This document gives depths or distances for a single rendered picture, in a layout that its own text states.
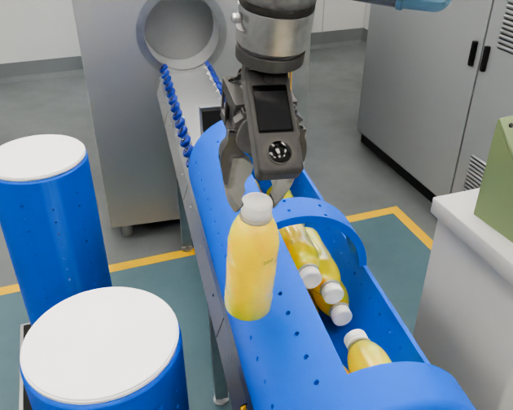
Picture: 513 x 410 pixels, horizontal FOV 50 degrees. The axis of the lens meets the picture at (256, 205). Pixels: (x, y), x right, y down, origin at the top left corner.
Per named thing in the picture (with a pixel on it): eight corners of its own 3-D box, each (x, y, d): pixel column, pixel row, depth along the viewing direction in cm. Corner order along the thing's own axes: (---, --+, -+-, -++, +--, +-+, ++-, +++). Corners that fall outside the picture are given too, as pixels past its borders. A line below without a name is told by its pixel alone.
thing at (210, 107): (230, 145, 189) (229, 102, 180) (232, 150, 185) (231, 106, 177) (200, 148, 187) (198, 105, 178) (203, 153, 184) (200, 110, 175)
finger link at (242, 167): (229, 186, 72) (247, 128, 66) (239, 217, 68) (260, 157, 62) (205, 185, 71) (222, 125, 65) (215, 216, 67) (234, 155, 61)
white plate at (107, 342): (10, 312, 104) (12, 316, 105) (31, 427, 84) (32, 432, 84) (151, 270, 115) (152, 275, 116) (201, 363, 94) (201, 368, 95)
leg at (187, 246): (191, 245, 295) (183, 138, 261) (193, 251, 290) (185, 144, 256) (181, 246, 294) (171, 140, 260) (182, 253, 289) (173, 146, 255)
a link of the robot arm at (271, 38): (326, 19, 51) (241, 20, 49) (317, 63, 54) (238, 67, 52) (300, -12, 57) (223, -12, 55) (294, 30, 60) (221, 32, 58)
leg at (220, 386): (226, 392, 215) (221, 266, 181) (230, 404, 210) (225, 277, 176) (212, 395, 213) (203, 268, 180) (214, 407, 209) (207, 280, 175)
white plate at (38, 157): (103, 141, 166) (104, 146, 166) (29, 128, 174) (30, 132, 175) (42, 185, 144) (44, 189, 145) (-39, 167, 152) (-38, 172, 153)
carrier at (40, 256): (139, 348, 214) (78, 329, 222) (106, 145, 167) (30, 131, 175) (96, 406, 191) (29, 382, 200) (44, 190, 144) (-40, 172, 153)
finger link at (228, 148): (247, 177, 66) (267, 116, 61) (251, 187, 65) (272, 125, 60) (209, 176, 64) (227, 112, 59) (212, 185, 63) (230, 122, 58)
